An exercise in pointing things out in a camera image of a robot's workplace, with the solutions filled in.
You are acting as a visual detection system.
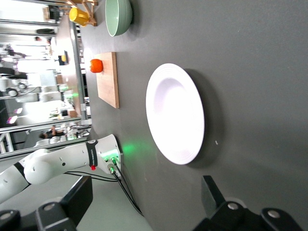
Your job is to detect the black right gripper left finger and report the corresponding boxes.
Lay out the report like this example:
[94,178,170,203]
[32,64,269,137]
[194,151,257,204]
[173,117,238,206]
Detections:
[0,175,93,231]

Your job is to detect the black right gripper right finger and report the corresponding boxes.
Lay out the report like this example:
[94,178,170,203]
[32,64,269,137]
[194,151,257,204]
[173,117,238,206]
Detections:
[192,175,304,231]

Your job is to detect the white round plate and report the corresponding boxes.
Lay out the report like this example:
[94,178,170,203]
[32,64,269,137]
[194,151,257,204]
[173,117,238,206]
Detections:
[145,63,205,166]

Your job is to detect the orange fruit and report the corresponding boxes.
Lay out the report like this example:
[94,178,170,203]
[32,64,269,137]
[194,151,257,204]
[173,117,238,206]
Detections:
[90,59,104,74]

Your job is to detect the wooden cutting board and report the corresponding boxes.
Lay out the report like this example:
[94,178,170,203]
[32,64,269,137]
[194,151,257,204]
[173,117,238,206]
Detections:
[96,51,120,109]

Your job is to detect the yellow mug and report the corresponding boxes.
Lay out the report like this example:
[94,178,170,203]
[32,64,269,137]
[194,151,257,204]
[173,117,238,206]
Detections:
[69,7,91,27]

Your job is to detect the wooden mug rack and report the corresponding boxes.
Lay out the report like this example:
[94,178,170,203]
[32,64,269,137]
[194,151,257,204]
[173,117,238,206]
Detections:
[64,0,99,27]

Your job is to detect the light green bowl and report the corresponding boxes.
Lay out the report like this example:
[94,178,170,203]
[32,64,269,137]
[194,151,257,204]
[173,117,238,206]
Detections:
[105,0,133,37]

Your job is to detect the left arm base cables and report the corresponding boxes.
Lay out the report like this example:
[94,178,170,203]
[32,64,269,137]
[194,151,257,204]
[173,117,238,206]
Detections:
[64,163,145,217]

